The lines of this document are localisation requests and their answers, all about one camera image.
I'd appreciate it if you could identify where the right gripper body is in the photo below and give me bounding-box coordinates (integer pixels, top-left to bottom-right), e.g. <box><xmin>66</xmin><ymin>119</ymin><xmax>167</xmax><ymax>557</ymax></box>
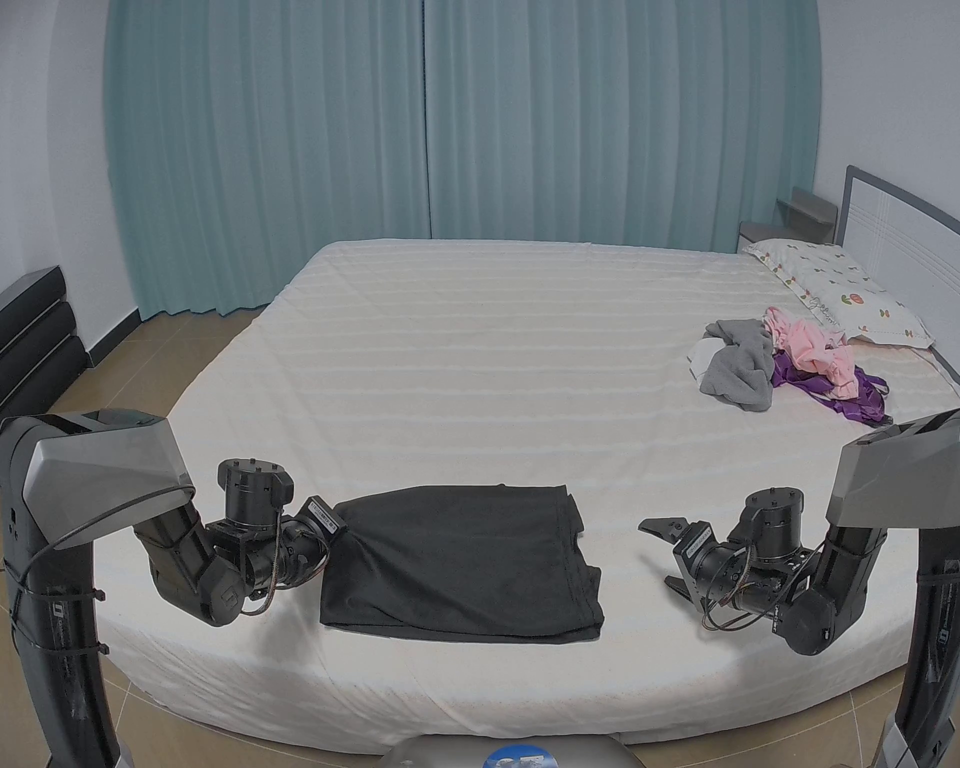
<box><xmin>672</xmin><ymin>519</ymin><xmax>783</xmax><ymax>613</ymax></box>

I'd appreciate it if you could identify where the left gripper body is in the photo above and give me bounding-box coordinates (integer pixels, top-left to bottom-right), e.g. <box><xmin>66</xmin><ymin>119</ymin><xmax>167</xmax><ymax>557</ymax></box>
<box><xmin>249</xmin><ymin>495</ymin><xmax>348</xmax><ymax>591</ymax></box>

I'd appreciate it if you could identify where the black T-shirt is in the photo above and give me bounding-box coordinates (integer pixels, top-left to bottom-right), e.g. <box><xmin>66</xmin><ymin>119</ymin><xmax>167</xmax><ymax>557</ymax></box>
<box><xmin>320</xmin><ymin>484</ymin><xmax>606</xmax><ymax>645</ymax></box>

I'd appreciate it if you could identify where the bed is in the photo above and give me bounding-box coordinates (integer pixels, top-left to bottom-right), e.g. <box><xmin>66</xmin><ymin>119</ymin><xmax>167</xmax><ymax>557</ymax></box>
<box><xmin>97</xmin><ymin>165</ymin><xmax>960</xmax><ymax>755</ymax></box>

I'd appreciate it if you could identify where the grey garment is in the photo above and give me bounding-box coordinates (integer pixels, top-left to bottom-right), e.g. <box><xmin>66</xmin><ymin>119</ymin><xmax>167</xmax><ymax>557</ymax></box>
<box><xmin>701</xmin><ymin>318</ymin><xmax>775</xmax><ymax>412</ymax></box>

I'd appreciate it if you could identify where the purple garment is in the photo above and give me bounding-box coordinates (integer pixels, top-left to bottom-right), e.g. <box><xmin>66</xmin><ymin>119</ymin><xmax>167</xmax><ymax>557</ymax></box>
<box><xmin>771</xmin><ymin>351</ymin><xmax>891</xmax><ymax>427</ymax></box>

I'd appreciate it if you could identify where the pink garment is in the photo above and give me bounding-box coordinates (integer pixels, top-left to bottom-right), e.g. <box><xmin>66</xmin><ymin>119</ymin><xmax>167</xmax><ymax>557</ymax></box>
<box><xmin>763</xmin><ymin>306</ymin><xmax>858</xmax><ymax>402</ymax></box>

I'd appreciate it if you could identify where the white printed pillow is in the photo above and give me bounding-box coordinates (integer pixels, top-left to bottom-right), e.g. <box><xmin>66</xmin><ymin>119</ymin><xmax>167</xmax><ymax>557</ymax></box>
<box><xmin>742</xmin><ymin>238</ymin><xmax>937</xmax><ymax>350</ymax></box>

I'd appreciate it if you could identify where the black chest of drawers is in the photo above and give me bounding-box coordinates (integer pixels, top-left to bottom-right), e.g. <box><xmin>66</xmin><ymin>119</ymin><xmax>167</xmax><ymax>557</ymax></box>
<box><xmin>0</xmin><ymin>266</ymin><xmax>90</xmax><ymax>410</ymax></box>

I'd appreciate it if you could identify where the grey bedside table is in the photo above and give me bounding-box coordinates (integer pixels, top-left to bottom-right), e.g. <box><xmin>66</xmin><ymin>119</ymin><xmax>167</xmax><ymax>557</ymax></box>
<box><xmin>738</xmin><ymin>187</ymin><xmax>838</xmax><ymax>252</ymax></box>

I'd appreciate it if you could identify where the blue-green curtain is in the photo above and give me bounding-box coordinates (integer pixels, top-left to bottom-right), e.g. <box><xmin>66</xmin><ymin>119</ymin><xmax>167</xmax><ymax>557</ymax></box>
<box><xmin>103</xmin><ymin>0</ymin><xmax>819</xmax><ymax>320</ymax></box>

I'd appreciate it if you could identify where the black cable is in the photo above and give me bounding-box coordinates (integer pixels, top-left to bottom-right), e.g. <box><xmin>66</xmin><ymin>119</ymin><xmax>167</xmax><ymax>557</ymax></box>
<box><xmin>243</xmin><ymin>581</ymin><xmax>290</xmax><ymax>617</ymax></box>
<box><xmin>700</xmin><ymin>598</ymin><xmax>783</xmax><ymax>638</ymax></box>

